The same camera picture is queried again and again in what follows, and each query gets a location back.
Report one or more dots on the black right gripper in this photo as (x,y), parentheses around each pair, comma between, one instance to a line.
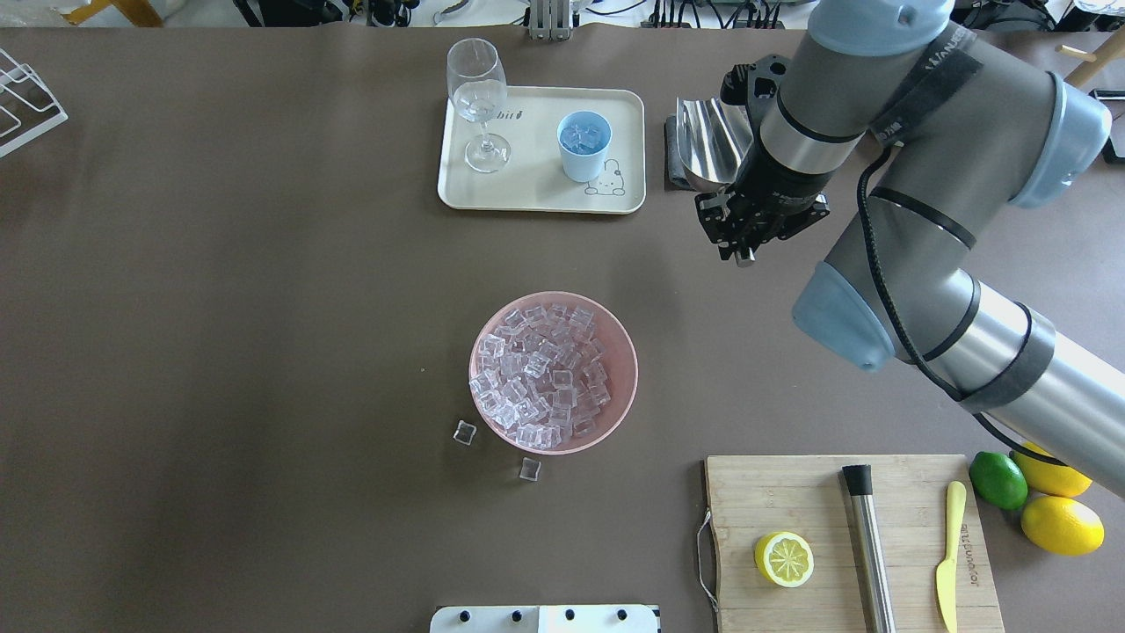
(777,182)

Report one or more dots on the steel ice scoop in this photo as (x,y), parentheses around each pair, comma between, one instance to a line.
(713,139)

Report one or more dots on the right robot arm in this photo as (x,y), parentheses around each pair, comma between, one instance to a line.
(964,129)

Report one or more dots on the light blue cup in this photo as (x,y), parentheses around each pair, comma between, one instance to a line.
(583,168)

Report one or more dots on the clear ice cubes pile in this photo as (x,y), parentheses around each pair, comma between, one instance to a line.
(540,378)

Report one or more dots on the spilled ice cube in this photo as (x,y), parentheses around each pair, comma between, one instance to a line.
(529,470)
(464,433)

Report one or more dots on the wooden cup tree stand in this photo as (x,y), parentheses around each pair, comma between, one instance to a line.
(1092,62)

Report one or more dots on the grey folded cloth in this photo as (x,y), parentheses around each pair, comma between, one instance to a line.
(674,169)

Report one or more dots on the cream rabbit tray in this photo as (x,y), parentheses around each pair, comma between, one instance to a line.
(534,179)

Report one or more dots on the pink bowl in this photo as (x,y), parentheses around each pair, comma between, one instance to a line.
(554,374)

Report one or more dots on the bamboo cutting board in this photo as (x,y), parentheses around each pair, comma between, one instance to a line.
(750,496)

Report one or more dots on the clear wine glass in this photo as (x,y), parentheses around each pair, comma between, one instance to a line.
(477,89)

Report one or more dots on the half lemon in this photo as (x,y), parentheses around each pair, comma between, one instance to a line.
(784,558)

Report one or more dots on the green lime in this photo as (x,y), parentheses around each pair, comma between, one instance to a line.
(997,479)

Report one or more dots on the yellow lemon near lime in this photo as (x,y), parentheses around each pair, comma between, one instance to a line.
(1060,481)

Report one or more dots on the steel muddler black tip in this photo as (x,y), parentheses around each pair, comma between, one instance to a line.
(871,565)

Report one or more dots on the yellow plastic knife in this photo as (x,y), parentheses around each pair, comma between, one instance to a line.
(946,570)

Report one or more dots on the yellow lemon outer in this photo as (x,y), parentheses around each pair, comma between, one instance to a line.
(1062,526)

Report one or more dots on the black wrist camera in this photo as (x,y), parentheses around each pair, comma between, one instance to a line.
(754,85)

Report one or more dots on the aluminium frame post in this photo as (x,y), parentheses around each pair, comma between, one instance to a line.
(550,20)

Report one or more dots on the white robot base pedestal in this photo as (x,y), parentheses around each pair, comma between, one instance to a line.
(548,618)

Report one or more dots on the white wire cup rack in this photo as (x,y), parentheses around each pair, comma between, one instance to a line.
(28,107)

